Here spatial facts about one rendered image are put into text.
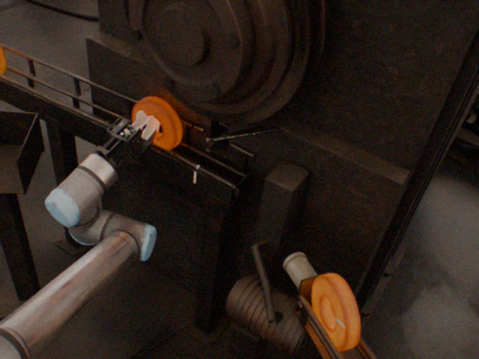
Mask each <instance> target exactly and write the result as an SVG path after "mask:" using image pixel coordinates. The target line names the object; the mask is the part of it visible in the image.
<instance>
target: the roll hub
mask: <svg viewBox="0 0 479 359"><path fill-rule="evenodd" d="M129 17H130V27H131V30H133V28H137V29H139V30H140V32H141V34H142V36H141V38H140V40H135V39H134V41H135V44H136V46H137V48H138V51H139V53H140V55H141V57H142V59H143V60H144V62H145V64H146V65H147V67H148V68H149V69H150V71H151V72H152V73H153V75H154V76H155V77H156V78H157V79H158V80H159V81H160V82H161V83H162V84H163V85H165V84H164V82H165V80H166V79H167V78H169V79H171V80H173V83H174V84H175V87H174V88H173V89H172V90H171V91H172V92H174V93H176V94H178V95H180V96H182V97H184V98H187V99H189V100H195V101H204V102H205V101H211V100H216V99H218V98H221V97H222V96H223V95H225V94H226V93H228V92H229V91H231V90H232V89H233V88H235V87H236V86H237V85H239V84H240V83H241V82H242V81H243V80H244V78H245V77H246V75H247V74H248V72H249V70H250V68H251V65H252V62H253V58H254V50H255V37H254V26H253V23H252V18H251V16H250V13H249V9H248V8H247V5H246V3H245V1H244V0H130V4H129ZM230 34H233V35H235V36H237V39H238V41H239V43H238V44H237V45H236V46H235V47H234V48H232V47H230V46H228V45H227V42H226V38H227V37H228V36H229V35H230ZM213 84H215V85H218V86H219V87H220V90H221V93H220V94H219V95H218V96H217V97H216V96H214V95H212V94H211V92H210V89H209V88H210V87H211V86H212V85H213Z"/></svg>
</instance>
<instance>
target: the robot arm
mask: <svg viewBox="0 0 479 359"><path fill-rule="evenodd" d="M117 122H118V124H117V125H116V126H115V127H114V128H113V129H111V128H112V127H113V126H114V125H115V124H116V123H117ZM159 127H160V122H159V121H158V120H157V119H156V118H154V117H153V116H152V115H151V116H147V115H146V114H145V113H144V112H143V111H142V110H140V111H139V112H138V113H137V115H136V121H135V122H134V123H133V124H132V125H129V122H128V121H127V120H124V119H122V120H121V118H118V119H117V120H116V121H115V122H114V123H113V124H112V125H111V126H110V127H109V128H108V129H107V130H106V132H107V133H108V136H109V139H110V140H109V141H108V142H107V143H106V144H105V145H104V146H103V147H101V146H97V148H96V149H95V150H96V152H97V153H96V154H95V155H94V154H90V155H89V156H88V157H87V158H86V159H85V160H84V161H83V162H82V163H81V164H80V165H79V166H78V167H77V168H76V169H75V170H74V171H73V172H72V173H71V174H70V175H69V176H68V177H67V178H66V179H65V180H64V181H63V182H62V183H61V184H60V185H59V186H58V187H57V188H56V189H54V190H53V191H52V192H51V193H50V195H49V196H48V197H47V198H46V201H45V205H46V208H47V210H48V211H50V214H51V215H52V216H53V217H54V218H55V219H56V220H57V221H58V222H60V223H61V224H62V225H64V226H66V227H68V230H69V232H70V234H71V236H72V237H73V238H74V239H75V240H76V241H77V242H78V243H80V244H84V245H94V244H97V245H96V246H95V247H93V248H92V249H91V250H90V251H89V252H88V253H86V254H85V255H84V256H82V257H81V258H80V259H79V260H77V261H76V262H75V263H74V264H72V265H71V266H70V267H68V268H67V269H66V270H65V271H64V272H63V273H61V274H60V275H59V276H57V277H56V278H55V279H54V280H52V282H50V283H49V284H48V285H46V286H45V287H44V288H42V289H41V290H40V291H39V292H38V293H36V294H35V295H34V296H32V297H31V298H30V299H29V300H28V301H27V302H25V303H24V304H23V305H21V306H20V307H19V308H17V309H16V310H15V311H14V312H13V313H11V314H10V315H9V316H7V317H6V318H5V319H4V320H3V321H2V322H0V359H34V358H35V357H36V356H37V355H38V354H39V353H40V352H41V351H42V350H43V349H44V348H45V347H46V346H47V345H48V344H49V343H50V342H51V341H52V340H53V339H54V338H55V337H56V336H57V335H58V334H59V333H60V332H61V331H62V330H63V329H64V328H65V327H66V326H67V325H68V324H69V323H70V322H71V321H72V320H73V319H74V318H75V317H76V316H77V315H78V314H79V313H80V312H81V311H82V310H83V309H84V308H85V307H86V306H87V305H88V304H89V303H90V302H91V301H92V300H93V299H94V298H95V297H96V296H97V295H98V294H99V293H101V292H102V291H103V290H104V289H105V288H106V287H107V286H108V285H109V284H110V283H111V282H112V281H113V280H114V279H115V278H116V277H117V276H118V275H119V274H120V273H121V272H122V271H123V270H124V269H125V268H126V267H127V266H128V265H129V264H131V263H133V262H134V261H135V260H136V259H140V261H146V260H147V259H148V258H149V257H150V255H151V253H152V250H153V247H154V245H155V240H156V229H155V227H153V226H150V225H149V224H147V223H142V222H139V221H136V220H134V219H131V218H128V217H124V216H122V215H119V214H116V213H113V212H109V211H107V210H104V209H101V208H99V207H98V205H97V201H98V200H99V199H100V198H101V196H102V195H103V194H104V193H105V192H106V191H107V190H108V189H109V188H110V187H111V186H112V185H113V184H114V182H115V181H116V180H117V179H118V175H117V174H118V173H119V172H120V169H124V170H128V171H129V172H138V173H140V171H141V168H142V166H143V165H142V164H140V163H139V161H137V160H136V159H134V158H138V157H139V156H140V155H141V154H143V153H144V154H145V153H146V151H147V150H149V149H150V148H151V147H152V146H153V144H154V143H155V139H156V137H157V135H158V130H159ZM142 138H143V139H142Z"/></svg>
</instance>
